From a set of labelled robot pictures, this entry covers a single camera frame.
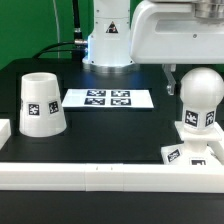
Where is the white marker sheet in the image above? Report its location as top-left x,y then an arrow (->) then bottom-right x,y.
62,89 -> 154,109

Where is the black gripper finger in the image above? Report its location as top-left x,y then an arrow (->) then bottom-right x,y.
162,64 -> 176,95

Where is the white lamp bulb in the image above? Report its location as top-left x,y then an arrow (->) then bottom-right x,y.
180,68 -> 224,134

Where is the white lamp shade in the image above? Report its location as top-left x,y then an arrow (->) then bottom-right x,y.
19,72 -> 67,137

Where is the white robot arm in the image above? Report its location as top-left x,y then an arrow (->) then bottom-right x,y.
83,0 -> 224,94

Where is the white lamp base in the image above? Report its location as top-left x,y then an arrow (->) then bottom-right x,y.
161,121 -> 224,167

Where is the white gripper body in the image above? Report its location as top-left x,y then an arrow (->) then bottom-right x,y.
130,0 -> 224,64

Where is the white fence rail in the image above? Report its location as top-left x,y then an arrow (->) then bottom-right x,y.
0,162 -> 224,193

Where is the white thin cable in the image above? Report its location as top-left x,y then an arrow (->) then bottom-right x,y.
52,0 -> 62,59

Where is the black cable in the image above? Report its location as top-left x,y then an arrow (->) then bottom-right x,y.
32,0 -> 88,59

